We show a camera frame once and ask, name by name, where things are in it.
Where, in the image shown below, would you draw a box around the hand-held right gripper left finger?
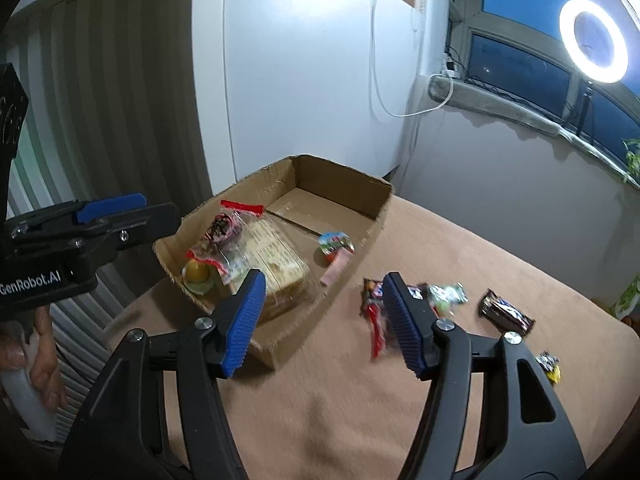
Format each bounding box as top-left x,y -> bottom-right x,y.
57,269 -> 267,480

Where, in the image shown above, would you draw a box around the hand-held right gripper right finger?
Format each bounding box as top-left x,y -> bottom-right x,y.
382,271 -> 588,480

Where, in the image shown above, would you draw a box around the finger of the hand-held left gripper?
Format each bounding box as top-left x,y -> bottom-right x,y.
12,203 -> 182,257
5,192 -> 148,235

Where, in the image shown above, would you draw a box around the red and blue snack packet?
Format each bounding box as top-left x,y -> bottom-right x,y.
361,277 -> 431,361

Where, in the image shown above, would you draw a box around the clear bag with red zip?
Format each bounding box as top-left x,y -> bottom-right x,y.
200,199 -> 266,256
182,247 -> 241,296

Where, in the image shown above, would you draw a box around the bread loaf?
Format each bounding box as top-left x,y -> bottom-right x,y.
235,217 -> 313,321

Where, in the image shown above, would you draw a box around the pink snack stick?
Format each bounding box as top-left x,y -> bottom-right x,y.
320,251 -> 353,287

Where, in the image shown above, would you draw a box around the brown chocolate bar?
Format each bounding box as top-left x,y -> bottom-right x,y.
479,288 -> 536,337

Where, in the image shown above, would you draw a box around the small cup with colourful lid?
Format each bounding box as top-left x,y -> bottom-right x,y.
316,230 -> 356,266

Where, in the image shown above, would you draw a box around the cardboard box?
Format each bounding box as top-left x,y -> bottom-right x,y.
152,154 -> 396,370

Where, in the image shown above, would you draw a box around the person's left hand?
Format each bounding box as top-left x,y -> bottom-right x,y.
0,307 -> 66,409

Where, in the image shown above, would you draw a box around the dark green wrapped candy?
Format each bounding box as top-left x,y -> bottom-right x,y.
425,282 -> 469,317

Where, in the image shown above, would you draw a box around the ribbed grey panel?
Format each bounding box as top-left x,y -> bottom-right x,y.
0,0 -> 216,441

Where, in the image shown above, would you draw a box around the black and yellow candy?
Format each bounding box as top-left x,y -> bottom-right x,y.
535,351 -> 562,387

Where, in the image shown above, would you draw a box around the white cabinet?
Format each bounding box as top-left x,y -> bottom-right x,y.
192,0 -> 426,196

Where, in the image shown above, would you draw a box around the green printed carton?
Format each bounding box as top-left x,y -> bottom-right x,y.
612,272 -> 640,321

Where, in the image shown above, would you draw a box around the grey window sill cover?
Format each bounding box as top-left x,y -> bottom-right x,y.
427,74 -> 640,188

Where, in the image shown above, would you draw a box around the potted green plant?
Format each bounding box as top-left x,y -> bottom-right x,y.
620,137 -> 640,186

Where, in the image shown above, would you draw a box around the window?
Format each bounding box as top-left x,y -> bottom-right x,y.
450,0 -> 640,161

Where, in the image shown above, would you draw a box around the white cable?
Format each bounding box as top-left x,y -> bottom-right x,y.
370,0 -> 455,118

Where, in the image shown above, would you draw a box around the white ring light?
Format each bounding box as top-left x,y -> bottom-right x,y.
559,0 -> 629,83

